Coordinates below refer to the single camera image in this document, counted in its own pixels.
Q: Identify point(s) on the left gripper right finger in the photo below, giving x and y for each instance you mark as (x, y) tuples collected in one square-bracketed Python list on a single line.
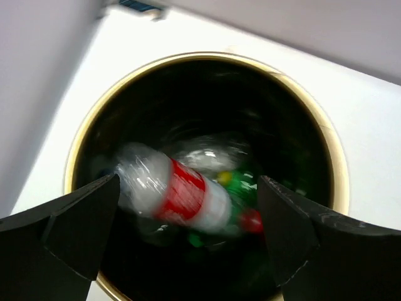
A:
[(319, 254)]

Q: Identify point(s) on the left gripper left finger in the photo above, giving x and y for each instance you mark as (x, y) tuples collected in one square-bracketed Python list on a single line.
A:
[(54, 251)]

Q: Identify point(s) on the green plastic bottle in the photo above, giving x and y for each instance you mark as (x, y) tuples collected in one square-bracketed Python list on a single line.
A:
[(241, 191)]

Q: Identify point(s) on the tall red-label water bottle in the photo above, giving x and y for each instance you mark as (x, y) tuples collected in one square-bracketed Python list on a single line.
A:
[(153, 185)]

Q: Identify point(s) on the orange cylindrical bin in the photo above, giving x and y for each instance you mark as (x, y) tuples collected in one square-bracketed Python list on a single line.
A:
[(186, 96)]

